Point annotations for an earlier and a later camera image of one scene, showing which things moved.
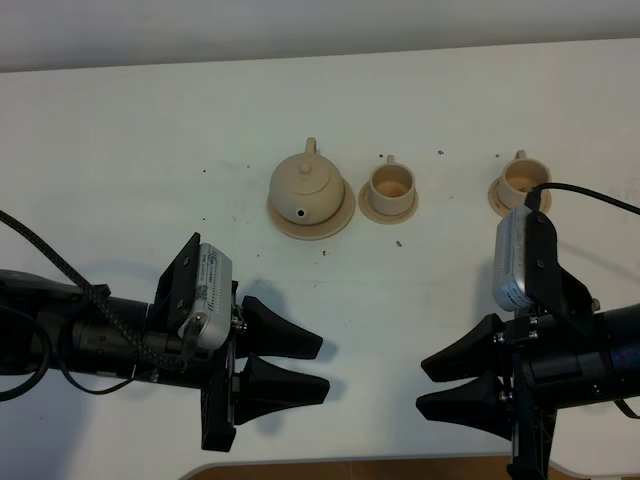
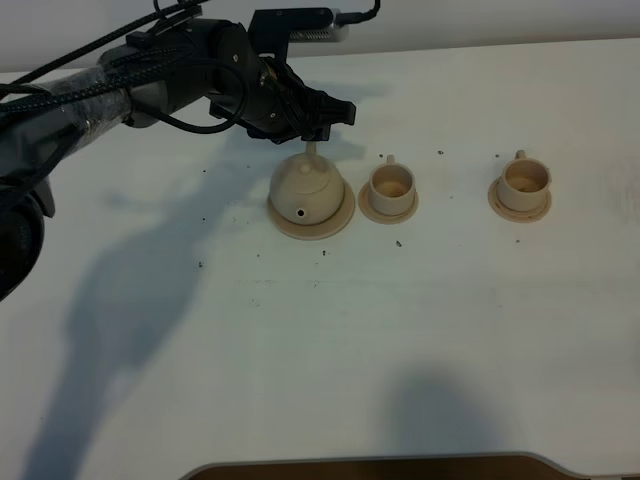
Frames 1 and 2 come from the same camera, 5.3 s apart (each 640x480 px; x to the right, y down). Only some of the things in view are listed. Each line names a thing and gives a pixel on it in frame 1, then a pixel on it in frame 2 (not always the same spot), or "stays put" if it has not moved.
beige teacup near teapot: [391, 188] stays put
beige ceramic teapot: [306, 188] stays put
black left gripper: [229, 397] to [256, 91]
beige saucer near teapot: [366, 207] stays put
